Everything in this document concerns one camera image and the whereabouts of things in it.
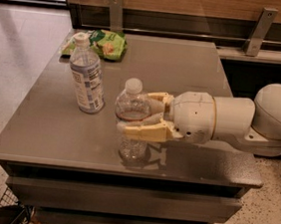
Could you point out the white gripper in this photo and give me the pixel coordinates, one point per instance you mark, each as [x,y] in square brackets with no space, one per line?
[192,115]

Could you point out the clear water bottle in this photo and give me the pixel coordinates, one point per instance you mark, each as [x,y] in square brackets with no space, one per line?
[131,105]

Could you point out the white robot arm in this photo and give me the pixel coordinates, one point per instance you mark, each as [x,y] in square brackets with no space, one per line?
[249,125]

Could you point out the green rice chip bag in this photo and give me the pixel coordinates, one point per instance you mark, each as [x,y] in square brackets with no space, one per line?
[108,45]

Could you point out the blue labelled drink bottle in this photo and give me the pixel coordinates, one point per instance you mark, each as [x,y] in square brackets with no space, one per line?
[87,75]

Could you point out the upper grey drawer front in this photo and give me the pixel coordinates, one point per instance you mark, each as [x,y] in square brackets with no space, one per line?
[122,200]

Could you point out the grey drawer cabinet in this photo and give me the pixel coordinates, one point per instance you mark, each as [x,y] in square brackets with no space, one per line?
[49,138]

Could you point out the horizontal metal rail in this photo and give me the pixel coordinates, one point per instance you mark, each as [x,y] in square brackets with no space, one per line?
[193,36]

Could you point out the left metal bracket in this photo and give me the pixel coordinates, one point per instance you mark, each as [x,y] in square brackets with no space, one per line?
[116,15]

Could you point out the metal bracket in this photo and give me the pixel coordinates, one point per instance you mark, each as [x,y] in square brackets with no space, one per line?
[259,32]
[116,15]

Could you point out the right metal bracket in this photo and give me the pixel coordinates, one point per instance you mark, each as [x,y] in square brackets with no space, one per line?
[259,32]

